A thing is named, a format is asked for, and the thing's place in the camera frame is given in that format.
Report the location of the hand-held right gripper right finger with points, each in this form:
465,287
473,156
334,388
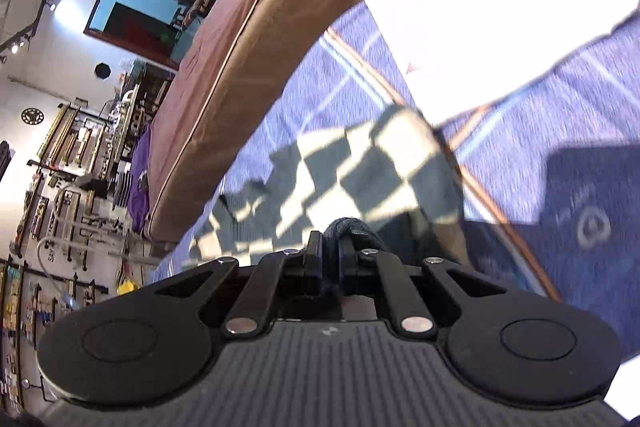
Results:
347,264

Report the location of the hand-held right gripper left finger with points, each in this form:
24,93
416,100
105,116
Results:
315,259

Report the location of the green and cream checkered sweater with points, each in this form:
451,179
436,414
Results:
350,177

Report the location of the blue plaid bed sheet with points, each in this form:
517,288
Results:
525,207

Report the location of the purple cloth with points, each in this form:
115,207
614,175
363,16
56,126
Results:
139,197

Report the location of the small yellow object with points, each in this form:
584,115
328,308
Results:
127,287

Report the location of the brown mattress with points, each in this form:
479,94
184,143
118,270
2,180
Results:
225,82

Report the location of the display shelving rack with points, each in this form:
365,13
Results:
65,187

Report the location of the white garment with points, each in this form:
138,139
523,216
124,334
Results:
475,7

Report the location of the framed wall picture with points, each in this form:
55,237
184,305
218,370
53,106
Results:
130,7

